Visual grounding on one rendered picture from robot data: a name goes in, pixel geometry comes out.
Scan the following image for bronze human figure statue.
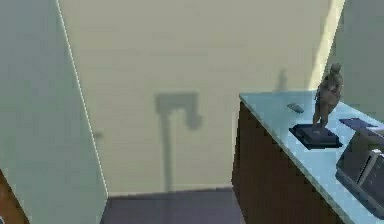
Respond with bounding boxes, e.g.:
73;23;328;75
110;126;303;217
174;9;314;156
288;62;344;151

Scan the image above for small grey remote control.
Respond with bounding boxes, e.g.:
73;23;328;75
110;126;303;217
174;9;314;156
286;102;305;115

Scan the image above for brown cabinet with glass top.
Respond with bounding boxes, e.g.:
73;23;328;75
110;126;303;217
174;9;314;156
231;89;384;224

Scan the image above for dark blue flat book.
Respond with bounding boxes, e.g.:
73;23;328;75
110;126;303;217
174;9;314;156
338;117;379;132

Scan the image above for brown wooden furniture corner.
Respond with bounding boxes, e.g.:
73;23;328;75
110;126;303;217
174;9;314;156
0;169;31;224

